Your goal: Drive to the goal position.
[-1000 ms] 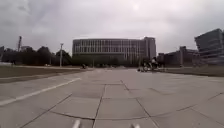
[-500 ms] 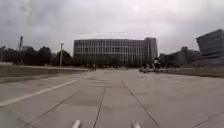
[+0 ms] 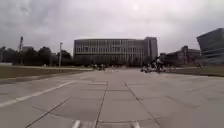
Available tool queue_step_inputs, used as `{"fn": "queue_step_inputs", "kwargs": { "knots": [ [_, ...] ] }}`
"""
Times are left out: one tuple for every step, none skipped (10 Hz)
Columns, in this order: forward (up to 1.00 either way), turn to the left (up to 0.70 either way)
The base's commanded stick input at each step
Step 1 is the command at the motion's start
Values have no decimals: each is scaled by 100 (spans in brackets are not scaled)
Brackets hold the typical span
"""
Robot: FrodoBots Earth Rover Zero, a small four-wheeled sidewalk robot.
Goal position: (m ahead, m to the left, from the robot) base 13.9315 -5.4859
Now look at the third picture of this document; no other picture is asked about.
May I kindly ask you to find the long glazed grey building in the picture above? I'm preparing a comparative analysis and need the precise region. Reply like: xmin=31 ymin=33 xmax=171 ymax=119
xmin=72 ymin=36 xmax=159 ymax=67

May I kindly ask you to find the grey paved plaza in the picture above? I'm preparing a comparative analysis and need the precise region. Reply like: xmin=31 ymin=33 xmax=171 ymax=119
xmin=0 ymin=67 xmax=224 ymax=128

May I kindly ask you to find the row of parked bicycles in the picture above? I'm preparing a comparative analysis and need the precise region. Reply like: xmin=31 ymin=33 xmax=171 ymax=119
xmin=139 ymin=56 xmax=177 ymax=74

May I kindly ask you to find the low dark building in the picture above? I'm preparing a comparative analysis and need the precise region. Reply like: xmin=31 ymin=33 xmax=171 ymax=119
xmin=159 ymin=45 xmax=202 ymax=66

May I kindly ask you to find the row of trees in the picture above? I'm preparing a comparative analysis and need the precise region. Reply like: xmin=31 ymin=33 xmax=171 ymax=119
xmin=0 ymin=45 xmax=74 ymax=67

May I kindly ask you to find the grass field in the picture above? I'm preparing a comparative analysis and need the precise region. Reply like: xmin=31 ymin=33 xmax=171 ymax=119
xmin=0 ymin=65 xmax=93 ymax=81
xmin=172 ymin=64 xmax=224 ymax=78

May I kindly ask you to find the lattice mast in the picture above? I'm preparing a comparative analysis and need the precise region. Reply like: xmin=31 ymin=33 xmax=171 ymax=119
xmin=17 ymin=35 xmax=25 ymax=53

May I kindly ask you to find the dark slanted building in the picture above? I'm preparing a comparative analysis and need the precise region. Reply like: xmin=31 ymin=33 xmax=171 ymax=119
xmin=195 ymin=27 xmax=224 ymax=66

